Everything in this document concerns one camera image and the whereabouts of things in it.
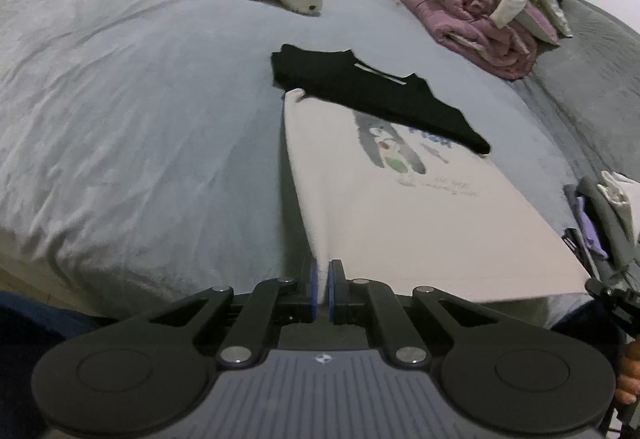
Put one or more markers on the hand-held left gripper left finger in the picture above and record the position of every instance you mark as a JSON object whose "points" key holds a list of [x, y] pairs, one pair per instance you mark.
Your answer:
{"points": [[314, 291]]}

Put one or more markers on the white crumpled garment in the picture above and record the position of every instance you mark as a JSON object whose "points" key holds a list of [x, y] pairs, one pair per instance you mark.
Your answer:
{"points": [[620, 194]]}

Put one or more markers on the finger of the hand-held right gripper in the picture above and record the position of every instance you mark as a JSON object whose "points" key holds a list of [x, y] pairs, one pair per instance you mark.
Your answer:
{"points": [[612, 294]]}

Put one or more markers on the cream printed T-shirt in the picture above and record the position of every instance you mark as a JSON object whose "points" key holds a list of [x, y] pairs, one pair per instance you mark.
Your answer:
{"points": [[375, 219]]}

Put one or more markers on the person's right hand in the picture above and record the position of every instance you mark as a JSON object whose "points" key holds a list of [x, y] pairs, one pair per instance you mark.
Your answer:
{"points": [[629, 376]]}

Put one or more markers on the white pillow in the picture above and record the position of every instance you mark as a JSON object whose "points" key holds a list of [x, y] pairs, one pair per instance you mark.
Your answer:
{"points": [[545, 19]]}

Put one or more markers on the grey quilted headboard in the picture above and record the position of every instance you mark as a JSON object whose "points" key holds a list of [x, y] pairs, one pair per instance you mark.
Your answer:
{"points": [[600, 84]]}

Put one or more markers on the purple garment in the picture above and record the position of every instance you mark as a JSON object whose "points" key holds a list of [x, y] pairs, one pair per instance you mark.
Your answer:
{"points": [[590, 229]]}

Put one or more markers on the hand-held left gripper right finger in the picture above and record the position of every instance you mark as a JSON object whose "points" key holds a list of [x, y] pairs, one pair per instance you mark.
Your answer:
{"points": [[331, 291]]}

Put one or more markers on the pink folded comforter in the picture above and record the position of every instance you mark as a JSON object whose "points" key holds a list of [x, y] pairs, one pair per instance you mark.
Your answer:
{"points": [[465, 14]]}

